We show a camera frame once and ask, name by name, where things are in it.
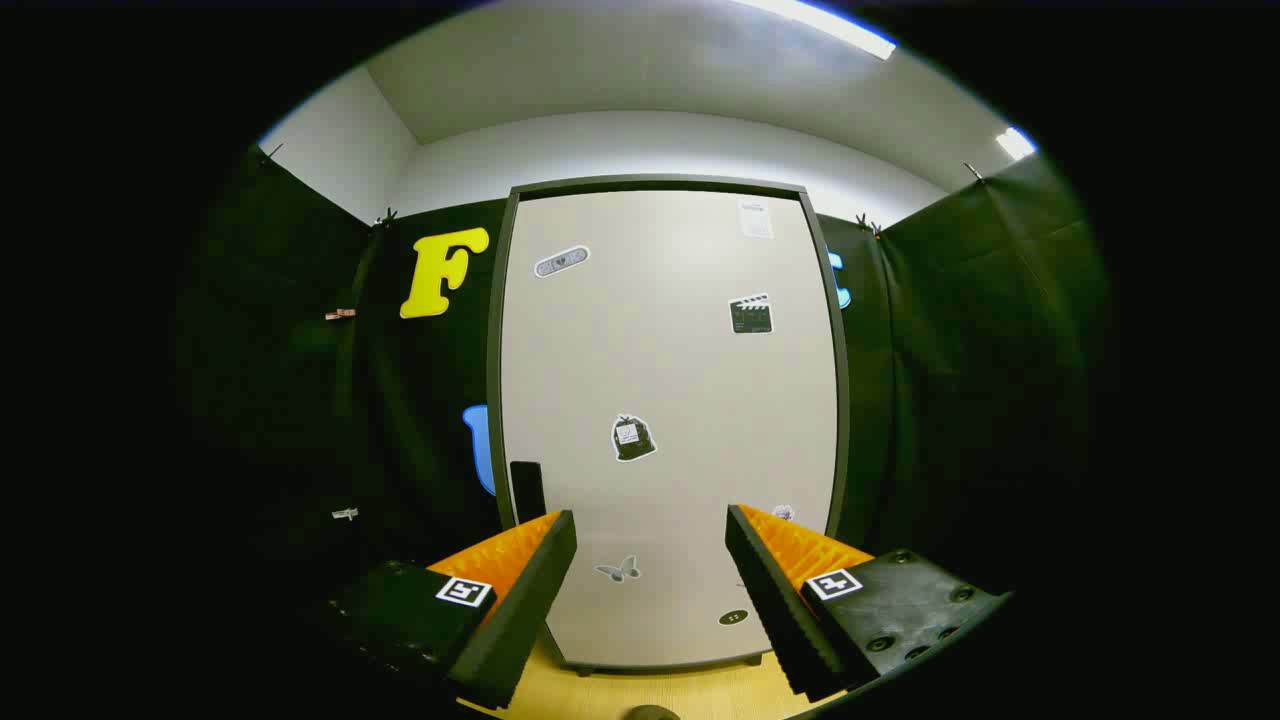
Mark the black backdrop cloth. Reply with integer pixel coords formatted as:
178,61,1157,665
175,140,1111,601

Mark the grey shoe cabinet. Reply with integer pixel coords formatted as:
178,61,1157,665
486,174,852,677

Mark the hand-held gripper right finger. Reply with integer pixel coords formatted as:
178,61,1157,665
725,504,1009,704

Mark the black cabinet door handle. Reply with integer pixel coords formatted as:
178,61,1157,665
510,461,547,527

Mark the white shoe cabinet door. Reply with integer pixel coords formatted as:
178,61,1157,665
500,190,839,669

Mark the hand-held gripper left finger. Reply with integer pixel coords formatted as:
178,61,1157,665
330,509,579,711

